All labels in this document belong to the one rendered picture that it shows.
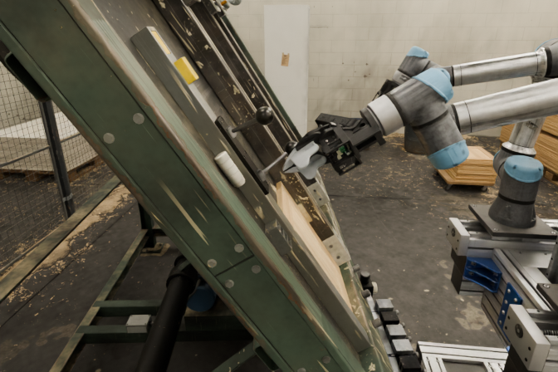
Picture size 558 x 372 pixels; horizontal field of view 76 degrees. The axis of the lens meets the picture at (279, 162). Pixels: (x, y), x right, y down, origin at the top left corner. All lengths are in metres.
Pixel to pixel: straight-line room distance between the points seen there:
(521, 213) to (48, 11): 1.46
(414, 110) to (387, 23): 5.77
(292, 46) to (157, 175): 4.54
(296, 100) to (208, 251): 4.56
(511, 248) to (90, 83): 1.46
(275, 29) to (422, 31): 2.64
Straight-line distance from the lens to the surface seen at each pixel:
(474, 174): 4.53
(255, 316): 0.66
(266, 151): 1.15
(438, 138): 0.76
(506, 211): 1.55
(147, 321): 2.22
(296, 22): 5.00
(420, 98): 0.73
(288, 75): 5.04
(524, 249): 1.63
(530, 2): 7.15
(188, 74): 0.76
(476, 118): 0.89
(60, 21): 0.55
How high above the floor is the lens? 1.69
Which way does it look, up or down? 20 degrees down
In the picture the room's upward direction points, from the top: straight up
